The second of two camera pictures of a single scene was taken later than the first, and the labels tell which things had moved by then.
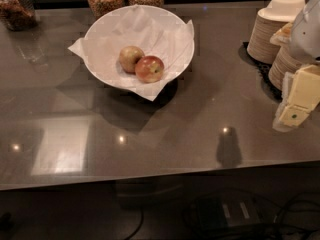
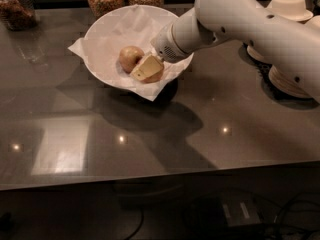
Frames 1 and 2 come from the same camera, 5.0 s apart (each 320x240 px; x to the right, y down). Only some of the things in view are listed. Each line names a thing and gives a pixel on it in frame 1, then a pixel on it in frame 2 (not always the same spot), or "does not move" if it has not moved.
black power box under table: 223,213 does not move
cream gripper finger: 304,96 → 147,67
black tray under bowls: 263,68 does not move
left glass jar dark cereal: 17,8 does not move
